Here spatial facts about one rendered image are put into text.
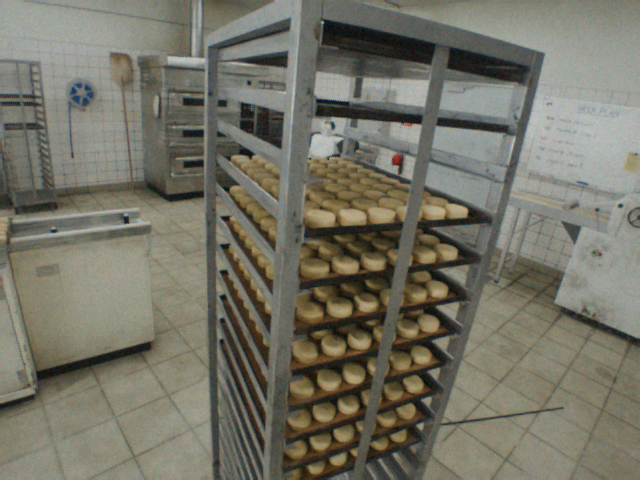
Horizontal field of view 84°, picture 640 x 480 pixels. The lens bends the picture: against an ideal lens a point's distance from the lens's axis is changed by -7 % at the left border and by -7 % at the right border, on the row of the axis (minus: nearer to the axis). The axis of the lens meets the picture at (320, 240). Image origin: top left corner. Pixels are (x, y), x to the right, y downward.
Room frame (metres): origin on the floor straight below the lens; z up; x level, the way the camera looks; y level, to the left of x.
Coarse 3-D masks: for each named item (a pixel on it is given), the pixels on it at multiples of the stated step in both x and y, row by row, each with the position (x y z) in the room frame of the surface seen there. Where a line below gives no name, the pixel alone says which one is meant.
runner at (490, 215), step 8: (352, 160) 1.22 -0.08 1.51; (360, 160) 1.18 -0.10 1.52; (368, 168) 1.13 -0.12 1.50; (376, 168) 1.10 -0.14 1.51; (392, 176) 1.03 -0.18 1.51; (400, 176) 1.00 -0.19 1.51; (408, 184) 0.97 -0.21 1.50; (432, 192) 0.89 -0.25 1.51; (440, 192) 0.86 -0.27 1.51; (448, 200) 0.84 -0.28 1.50; (456, 200) 0.82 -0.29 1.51; (464, 200) 0.80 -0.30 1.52; (472, 208) 0.77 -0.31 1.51; (480, 208) 0.76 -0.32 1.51; (480, 216) 0.75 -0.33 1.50; (488, 216) 0.73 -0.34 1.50; (480, 224) 0.72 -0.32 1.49; (488, 224) 0.73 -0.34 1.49
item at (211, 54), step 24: (216, 48) 1.06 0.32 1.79; (216, 72) 1.06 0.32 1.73; (216, 96) 1.06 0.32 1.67; (216, 120) 1.06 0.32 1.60; (216, 144) 1.06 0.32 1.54; (216, 168) 1.07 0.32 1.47; (216, 312) 1.06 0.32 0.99; (216, 336) 1.06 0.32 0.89; (216, 360) 1.06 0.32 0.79; (216, 384) 1.06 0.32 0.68; (216, 408) 1.06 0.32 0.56; (216, 432) 1.06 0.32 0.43; (216, 456) 1.06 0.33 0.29
